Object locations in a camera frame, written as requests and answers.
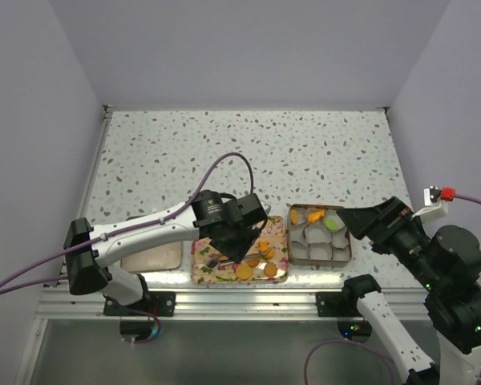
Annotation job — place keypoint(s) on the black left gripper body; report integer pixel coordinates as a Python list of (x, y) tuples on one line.
[(238, 228)]

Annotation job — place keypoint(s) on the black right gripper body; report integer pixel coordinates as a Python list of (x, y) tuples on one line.
[(406, 241)]

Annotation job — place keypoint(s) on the metal tongs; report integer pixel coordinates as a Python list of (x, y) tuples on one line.
[(220, 259)]

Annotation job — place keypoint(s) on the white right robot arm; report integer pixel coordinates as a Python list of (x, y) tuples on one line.
[(447, 266)]

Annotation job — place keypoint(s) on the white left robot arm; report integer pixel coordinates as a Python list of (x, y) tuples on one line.
[(93, 253)]

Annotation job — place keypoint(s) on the green round cookie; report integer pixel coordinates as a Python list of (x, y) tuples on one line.
[(331, 224)]

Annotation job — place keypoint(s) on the plain round orange cookie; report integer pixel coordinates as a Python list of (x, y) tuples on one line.
[(270, 269)]

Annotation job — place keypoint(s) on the floral yellow tray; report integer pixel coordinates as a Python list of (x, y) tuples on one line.
[(274, 233)]

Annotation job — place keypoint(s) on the cookie tin with paper cups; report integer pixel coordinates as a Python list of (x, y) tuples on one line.
[(313, 245)]

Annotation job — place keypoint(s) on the gold tin lid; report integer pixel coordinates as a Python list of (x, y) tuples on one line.
[(165, 257)]

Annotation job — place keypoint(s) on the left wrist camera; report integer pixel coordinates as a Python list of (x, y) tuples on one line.
[(265, 208)]

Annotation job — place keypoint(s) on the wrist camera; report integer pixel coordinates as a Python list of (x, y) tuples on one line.
[(265, 208), (436, 201)]

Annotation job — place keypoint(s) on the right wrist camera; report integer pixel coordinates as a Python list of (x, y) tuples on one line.
[(436, 201)]

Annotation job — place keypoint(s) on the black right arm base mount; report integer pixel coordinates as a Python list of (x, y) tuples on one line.
[(342, 305)]

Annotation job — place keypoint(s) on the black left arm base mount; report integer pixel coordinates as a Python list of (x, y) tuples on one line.
[(151, 305)]

